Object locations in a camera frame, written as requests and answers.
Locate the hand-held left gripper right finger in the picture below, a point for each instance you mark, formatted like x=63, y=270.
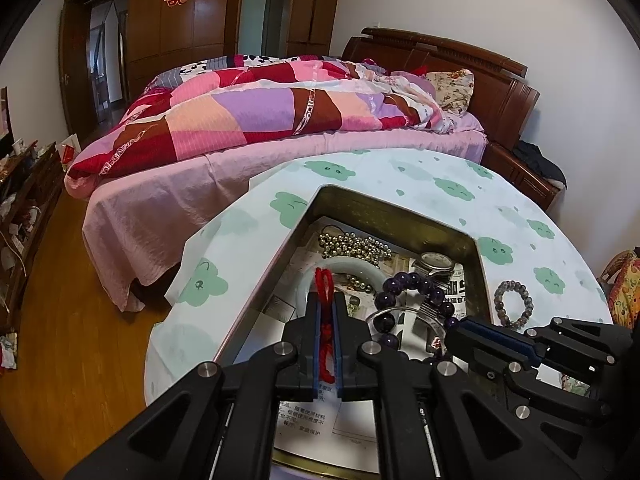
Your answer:
x=337, y=355

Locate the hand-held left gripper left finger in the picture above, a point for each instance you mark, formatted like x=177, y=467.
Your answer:
x=316, y=345

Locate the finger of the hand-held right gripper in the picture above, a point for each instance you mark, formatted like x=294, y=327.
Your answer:
x=495, y=335
x=585, y=345

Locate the thin silver bangle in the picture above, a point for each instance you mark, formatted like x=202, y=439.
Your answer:
x=372, y=316

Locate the pale jade bangle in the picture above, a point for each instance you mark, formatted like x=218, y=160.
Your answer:
x=350, y=263

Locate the silver wristwatch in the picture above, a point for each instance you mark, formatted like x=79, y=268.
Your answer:
x=435, y=262

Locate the rectangular metal tin box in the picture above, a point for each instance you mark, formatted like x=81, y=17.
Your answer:
x=360, y=205

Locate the printed paper sheet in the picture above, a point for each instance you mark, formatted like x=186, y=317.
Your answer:
x=350, y=425

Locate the colourful patterned cushion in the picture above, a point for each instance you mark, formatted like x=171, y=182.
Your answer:
x=627, y=285

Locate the wooden nightstand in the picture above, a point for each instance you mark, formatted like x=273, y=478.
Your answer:
x=520, y=175

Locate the dark clothes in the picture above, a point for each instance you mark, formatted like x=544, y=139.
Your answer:
x=542, y=162

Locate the bed with pink sheet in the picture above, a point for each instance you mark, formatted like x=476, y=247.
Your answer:
x=165, y=210

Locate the wooden headboard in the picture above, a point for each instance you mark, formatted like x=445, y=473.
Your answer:
x=500, y=100

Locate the patchwork quilt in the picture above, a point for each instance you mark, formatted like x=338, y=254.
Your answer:
x=250, y=105

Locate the floral pillow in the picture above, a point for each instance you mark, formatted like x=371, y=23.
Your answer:
x=450, y=87

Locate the red and white paper bag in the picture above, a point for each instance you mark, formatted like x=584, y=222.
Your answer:
x=70, y=152

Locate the cluttered wooden shelf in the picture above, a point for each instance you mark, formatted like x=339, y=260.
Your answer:
x=35, y=200

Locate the wooden wardrobe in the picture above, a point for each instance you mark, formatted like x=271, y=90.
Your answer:
x=200, y=25

